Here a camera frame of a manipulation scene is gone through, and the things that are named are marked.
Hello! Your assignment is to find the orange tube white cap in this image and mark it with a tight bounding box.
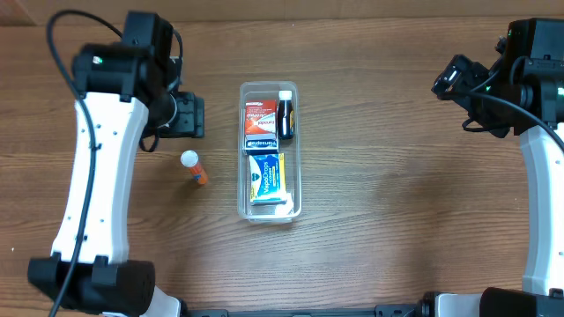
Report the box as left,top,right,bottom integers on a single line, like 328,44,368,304
181,151,208,185

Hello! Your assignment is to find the red white medicine box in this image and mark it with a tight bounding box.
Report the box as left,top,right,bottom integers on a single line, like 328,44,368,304
244,100,277,136

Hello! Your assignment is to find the white blue plaster box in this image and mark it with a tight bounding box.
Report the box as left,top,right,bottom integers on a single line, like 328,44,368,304
243,136,279,155

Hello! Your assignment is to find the blue yellow VapoDrops box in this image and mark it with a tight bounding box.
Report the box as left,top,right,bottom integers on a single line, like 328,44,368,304
249,153,287,205

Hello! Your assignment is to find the dark bottle white cap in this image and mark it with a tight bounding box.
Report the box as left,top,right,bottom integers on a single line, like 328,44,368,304
277,91,294,140

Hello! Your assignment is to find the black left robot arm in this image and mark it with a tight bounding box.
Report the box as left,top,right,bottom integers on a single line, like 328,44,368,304
27,43,204,316

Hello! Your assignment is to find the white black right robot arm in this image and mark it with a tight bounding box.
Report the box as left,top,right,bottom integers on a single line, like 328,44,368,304
403,18,563,317

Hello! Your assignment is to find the clear plastic container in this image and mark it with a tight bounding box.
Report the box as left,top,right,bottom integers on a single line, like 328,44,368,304
237,81,302,223

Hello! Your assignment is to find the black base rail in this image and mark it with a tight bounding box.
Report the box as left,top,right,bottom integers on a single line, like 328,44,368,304
181,304,421,317

